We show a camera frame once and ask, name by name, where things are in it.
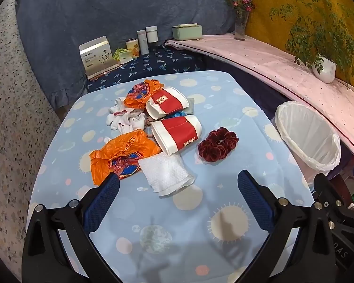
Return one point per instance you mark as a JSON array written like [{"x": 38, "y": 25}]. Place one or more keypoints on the bin with white liner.
[{"x": 306, "y": 135}]

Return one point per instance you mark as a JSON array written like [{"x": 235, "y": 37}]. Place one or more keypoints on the tall white bottle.
[{"x": 142, "y": 42}]

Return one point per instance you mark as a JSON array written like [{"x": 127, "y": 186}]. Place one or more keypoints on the small green packet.
[{"x": 123, "y": 56}]

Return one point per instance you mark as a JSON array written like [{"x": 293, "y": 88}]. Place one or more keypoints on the blue grey blanket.
[{"x": 91, "y": 11}]

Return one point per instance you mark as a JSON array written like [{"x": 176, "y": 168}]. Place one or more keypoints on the white canister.
[{"x": 152, "y": 34}]

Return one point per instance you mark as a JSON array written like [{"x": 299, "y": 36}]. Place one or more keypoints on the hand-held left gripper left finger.
[{"x": 101, "y": 203}]

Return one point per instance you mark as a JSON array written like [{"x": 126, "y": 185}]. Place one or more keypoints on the white and gold box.
[{"x": 98, "y": 57}]

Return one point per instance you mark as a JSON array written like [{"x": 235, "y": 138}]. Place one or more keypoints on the light blue dotted tablecloth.
[{"x": 171, "y": 227}]

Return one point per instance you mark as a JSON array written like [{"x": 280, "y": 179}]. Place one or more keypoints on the pale green box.
[{"x": 186, "y": 31}]

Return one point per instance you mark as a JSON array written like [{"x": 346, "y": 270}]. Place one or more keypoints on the dark blue patterned cloth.
[{"x": 165, "y": 60}]

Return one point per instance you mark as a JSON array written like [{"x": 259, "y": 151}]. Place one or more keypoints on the orange plastic bag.
[
  {"x": 121, "y": 153},
  {"x": 138, "y": 94}
]

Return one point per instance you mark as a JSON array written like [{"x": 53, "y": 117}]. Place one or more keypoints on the dark red velvet scrunchie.
[{"x": 212, "y": 147}]

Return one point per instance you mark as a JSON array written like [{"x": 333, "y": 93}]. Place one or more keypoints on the white paper towel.
[{"x": 165, "y": 174}]

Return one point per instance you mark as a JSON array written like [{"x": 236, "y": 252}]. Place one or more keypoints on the grey green packet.
[{"x": 191, "y": 104}]

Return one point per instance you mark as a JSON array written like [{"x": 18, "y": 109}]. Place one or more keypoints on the white crumpled wrappers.
[{"x": 125, "y": 121}]

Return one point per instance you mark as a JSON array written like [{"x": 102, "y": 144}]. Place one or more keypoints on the glass vase with pink flowers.
[{"x": 241, "y": 26}]

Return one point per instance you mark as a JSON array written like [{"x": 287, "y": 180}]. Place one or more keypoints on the green plant in white pot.
[{"x": 324, "y": 69}]

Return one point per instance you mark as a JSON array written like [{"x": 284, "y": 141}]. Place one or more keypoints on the dark purple cloth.
[{"x": 247, "y": 85}]

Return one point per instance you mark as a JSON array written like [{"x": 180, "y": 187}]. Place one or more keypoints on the red and white paper cup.
[
  {"x": 177, "y": 132},
  {"x": 169, "y": 101}
]

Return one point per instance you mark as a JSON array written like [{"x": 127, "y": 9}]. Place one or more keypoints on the blue plastic wrapper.
[{"x": 175, "y": 114}]

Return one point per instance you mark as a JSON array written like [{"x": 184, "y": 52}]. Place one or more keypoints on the yellow printed tin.
[{"x": 132, "y": 49}]

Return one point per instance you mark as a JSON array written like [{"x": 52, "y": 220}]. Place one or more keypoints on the pink printed cloth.
[{"x": 253, "y": 59}]

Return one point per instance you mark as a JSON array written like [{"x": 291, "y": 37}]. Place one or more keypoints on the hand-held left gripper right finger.
[{"x": 255, "y": 200}]

